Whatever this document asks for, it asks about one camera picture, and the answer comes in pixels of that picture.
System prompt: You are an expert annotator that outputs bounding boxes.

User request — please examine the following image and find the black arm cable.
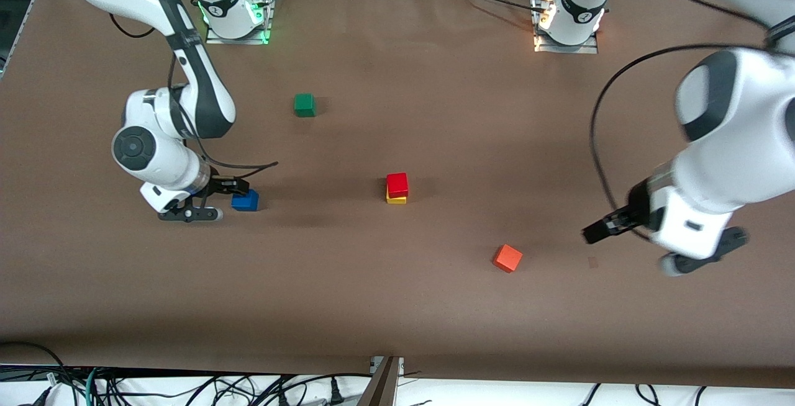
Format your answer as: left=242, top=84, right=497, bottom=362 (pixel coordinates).
left=589, top=0, right=795, bottom=225
left=109, top=14, right=279, bottom=178

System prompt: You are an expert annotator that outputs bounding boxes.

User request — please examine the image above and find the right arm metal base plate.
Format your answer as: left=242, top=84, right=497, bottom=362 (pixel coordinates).
left=205, top=0, right=273, bottom=45

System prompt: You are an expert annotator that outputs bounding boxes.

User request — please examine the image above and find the orange cube block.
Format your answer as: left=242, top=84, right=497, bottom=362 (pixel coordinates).
left=493, top=244, right=524, bottom=274

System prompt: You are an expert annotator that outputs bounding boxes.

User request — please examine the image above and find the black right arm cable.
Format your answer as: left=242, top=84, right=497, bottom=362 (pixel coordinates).
left=109, top=14, right=279, bottom=178

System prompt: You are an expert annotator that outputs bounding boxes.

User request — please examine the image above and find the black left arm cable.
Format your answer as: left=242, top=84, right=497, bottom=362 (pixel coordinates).
left=589, top=0, right=795, bottom=225

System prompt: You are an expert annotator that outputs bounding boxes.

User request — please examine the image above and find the red cube block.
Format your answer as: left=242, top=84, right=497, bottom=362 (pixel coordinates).
left=386, top=172, right=410, bottom=200

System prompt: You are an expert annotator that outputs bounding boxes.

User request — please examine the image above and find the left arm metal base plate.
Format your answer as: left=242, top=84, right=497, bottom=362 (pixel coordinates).
left=532, top=0, right=600, bottom=55

